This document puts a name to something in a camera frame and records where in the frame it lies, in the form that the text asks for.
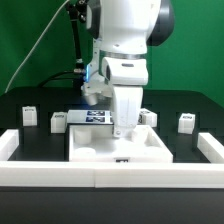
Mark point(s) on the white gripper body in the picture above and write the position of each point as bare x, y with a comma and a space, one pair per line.
125, 79

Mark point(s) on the white square tabletop part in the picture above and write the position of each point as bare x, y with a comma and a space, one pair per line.
95, 143

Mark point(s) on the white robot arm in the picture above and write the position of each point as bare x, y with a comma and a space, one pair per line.
122, 32

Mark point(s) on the white plate with blue tags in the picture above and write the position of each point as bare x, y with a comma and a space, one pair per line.
89, 116

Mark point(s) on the white U-shaped obstacle fence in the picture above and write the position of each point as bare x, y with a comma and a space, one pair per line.
102, 175

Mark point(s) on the black cable post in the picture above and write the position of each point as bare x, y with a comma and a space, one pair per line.
79, 64

